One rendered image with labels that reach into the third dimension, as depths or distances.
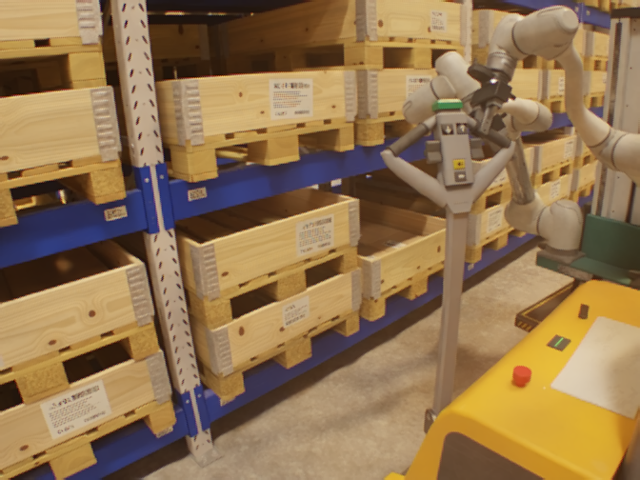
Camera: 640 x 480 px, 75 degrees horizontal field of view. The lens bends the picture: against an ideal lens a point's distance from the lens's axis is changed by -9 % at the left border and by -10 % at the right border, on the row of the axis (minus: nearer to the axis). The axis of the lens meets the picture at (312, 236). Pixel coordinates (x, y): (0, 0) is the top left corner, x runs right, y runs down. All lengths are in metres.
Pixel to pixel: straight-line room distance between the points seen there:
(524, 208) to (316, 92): 1.15
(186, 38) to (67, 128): 1.68
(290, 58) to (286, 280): 1.17
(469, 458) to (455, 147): 0.79
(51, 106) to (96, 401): 0.96
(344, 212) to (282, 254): 0.36
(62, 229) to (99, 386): 0.54
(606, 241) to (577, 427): 1.56
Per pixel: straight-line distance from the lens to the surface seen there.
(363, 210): 3.34
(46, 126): 1.42
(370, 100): 2.11
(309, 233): 1.92
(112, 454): 1.95
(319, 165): 1.99
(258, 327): 1.89
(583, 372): 1.12
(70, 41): 1.45
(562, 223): 2.34
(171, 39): 2.95
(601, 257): 2.47
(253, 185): 1.79
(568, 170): 4.48
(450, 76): 1.55
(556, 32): 1.37
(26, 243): 1.52
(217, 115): 1.62
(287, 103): 1.79
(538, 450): 0.91
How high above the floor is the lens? 1.50
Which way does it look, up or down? 20 degrees down
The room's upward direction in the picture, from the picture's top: 3 degrees counter-clockwise
